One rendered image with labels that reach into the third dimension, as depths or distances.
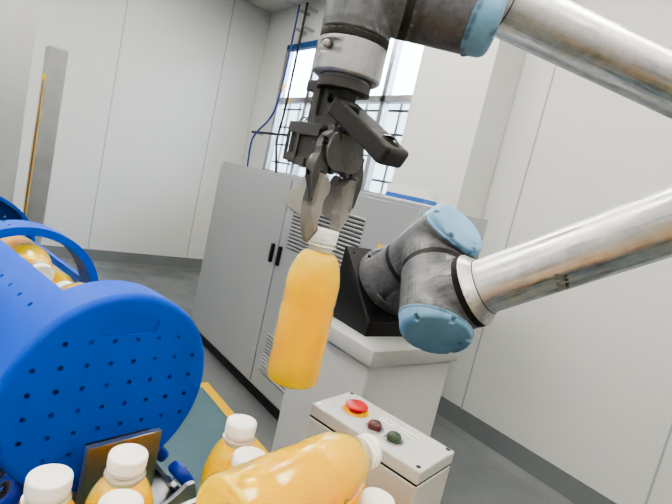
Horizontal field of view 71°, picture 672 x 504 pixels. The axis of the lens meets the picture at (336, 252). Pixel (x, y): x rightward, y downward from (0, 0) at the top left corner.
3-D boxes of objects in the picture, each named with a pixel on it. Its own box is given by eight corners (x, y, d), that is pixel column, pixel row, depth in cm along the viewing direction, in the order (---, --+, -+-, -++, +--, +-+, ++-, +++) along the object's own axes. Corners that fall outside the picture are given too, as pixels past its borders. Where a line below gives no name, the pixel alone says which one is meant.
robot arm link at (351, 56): (400, 58, 62) (354, 29, 55) (391, 96, 63) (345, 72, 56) (348, 58, 68) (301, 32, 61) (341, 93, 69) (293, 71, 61)
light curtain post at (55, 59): (3, 464, 200) (63, 51, 178) (7, 472, 196) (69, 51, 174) (-15, 468, 195) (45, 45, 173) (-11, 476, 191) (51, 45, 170)
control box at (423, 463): (338, 444, 83) (351, 389, 81) (438, 513, 70) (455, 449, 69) (297, 460, 75) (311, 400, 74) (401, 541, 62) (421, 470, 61)
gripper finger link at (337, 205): (319, 233, 71) (325, 171, 69) (349, 243, 67) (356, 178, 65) (304, 236, 69) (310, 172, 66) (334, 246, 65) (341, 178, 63)
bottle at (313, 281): (320, 372, 69) (349, 248, 67) (312, 391, 62) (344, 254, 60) (273, 360, 70) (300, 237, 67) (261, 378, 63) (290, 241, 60)
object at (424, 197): (398, 199, 257) (401, 186, 256) (435, 208, 241) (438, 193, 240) (384, 196, 248) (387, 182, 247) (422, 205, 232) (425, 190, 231)
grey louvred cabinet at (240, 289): (244, 333, 425) (277, 173, 407) (419, 478, 260) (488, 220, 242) (185, 334, 391) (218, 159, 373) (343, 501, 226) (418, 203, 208)
